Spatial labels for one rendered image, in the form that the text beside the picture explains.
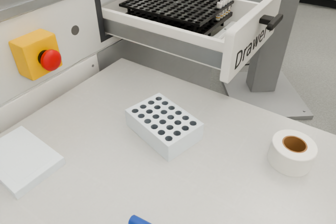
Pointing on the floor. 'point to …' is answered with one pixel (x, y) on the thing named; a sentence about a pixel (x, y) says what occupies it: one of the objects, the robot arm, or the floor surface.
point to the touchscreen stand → (273, 57)
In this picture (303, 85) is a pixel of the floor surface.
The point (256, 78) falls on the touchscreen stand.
